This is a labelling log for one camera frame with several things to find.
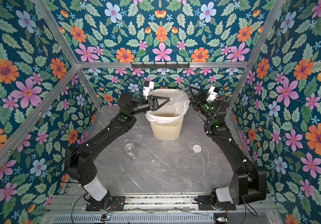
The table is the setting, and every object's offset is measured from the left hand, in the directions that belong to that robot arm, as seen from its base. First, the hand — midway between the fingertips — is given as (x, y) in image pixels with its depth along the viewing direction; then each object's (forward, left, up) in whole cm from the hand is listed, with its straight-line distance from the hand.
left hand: (168, 100), depth 63 cm
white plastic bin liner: (+19, -1, -31) cm, 37 cm away
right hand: (+7, -14, 0) cm, 16 cm away
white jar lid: (-5, -18, -42) cm, 46 cm away
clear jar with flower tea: (-7, +24, -30) cm, 39 cm away
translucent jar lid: (-14, -10, -41) cm, 45 cm away
